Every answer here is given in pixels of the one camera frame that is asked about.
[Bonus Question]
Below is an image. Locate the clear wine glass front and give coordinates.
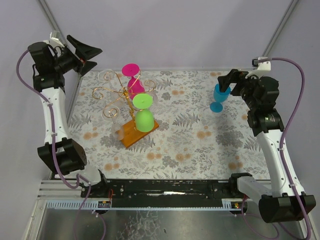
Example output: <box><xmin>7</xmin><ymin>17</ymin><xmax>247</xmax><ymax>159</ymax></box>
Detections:
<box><xmin>101</xmin><ymin>104</ymin><xmax>125</xmax><ymax>141</ymax></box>

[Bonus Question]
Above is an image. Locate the white slotted cable duct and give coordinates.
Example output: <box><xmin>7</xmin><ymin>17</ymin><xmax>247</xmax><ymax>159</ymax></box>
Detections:
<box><xmin>46</xmin><ymin>199</ymin><xmax>112</xmax><ymax>211</ymax></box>

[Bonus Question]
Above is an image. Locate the green wine glass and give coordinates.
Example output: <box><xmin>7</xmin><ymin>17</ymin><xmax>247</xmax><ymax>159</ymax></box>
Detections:
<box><xmin>132</xmin><ymin>93</ymin><xmax>155</xmax><ymax>133</ymax></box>

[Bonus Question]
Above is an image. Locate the clear wine glass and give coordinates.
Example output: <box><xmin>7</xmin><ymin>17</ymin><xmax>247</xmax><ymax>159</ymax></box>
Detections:
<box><xmin>143</xmin><ymin>79</ymin><xmax>158</xmax><ymax>104</ymax></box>
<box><xmin>101</xmin><ymin>104</ymin><xmax>125</xmax><ymax>141</ymax></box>
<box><xmin>98</xmin><ymin>69</ymin><xmax>115</xmax><ymax>82</ymax></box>

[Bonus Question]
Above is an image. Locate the gold wire glass rack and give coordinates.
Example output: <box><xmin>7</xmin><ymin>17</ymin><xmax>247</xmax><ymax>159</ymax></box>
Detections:
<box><xmin>91</xmin><ymin>70</ymin><xmax>160</xmax><ymax>148</ymax></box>

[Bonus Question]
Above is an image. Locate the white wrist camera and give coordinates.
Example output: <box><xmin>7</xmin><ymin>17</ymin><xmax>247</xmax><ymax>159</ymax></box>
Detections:
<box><xmin>245</xmin><ymin>56</ymin><xmax>271</xmax><ymax>79</ymax></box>
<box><xmin>43</xmin><ymin>30</ymin><xmax>64</xmax><ymax>48</ymax></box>

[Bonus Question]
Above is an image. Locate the pink wine glass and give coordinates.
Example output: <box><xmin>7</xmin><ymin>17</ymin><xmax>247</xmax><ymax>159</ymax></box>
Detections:
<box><xmin>121</xmin><ymin>63</ymin><xmax>145</xmax><ymax>99</ymax></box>

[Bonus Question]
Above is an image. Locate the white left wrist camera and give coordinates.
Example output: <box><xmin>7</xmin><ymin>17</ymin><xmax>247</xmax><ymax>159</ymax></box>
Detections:
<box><xmin>43</xmin><ymin>30</ymin><xmax>64</xmax><ymax>48</ymax></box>

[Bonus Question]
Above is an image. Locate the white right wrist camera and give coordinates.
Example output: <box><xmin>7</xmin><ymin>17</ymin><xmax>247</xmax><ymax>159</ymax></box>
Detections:
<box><xmin>245</xmin><ymin>56</ymin><xmax>271</xmax><ymax>79</ymax></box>

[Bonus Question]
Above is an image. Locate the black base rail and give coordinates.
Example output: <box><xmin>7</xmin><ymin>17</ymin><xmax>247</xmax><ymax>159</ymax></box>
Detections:
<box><xmin>81</xmin><ymin>172</ymin><xmax>250</xmax><ymax>209</ymax></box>

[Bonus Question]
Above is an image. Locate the floral table mat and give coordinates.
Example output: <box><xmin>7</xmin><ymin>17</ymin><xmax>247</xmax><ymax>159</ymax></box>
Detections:
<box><xmin>69</xmin><ymin>71</ymin><xmax>270</xmax><ymax>180</ymax></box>

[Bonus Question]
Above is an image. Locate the blue wine glass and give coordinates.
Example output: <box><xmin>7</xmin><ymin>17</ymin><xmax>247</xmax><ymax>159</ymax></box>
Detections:
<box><xmin>209</xmin><ymin>83</ymin><xmax>231</xmax><ymax>113</ymax></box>

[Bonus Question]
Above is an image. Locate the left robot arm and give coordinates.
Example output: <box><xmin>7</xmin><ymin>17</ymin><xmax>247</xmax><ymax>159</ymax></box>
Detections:
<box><xmin>27</xmin><ymin>31</ymin><xmax>102</xmax><ymax>175</ymax></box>

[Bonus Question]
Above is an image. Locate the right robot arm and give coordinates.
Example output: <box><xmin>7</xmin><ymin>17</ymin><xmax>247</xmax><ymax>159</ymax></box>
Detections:
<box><xmin>218</xmin><ymin>69</ymin><xmax>316</xmax><ymax>223</ymax></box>

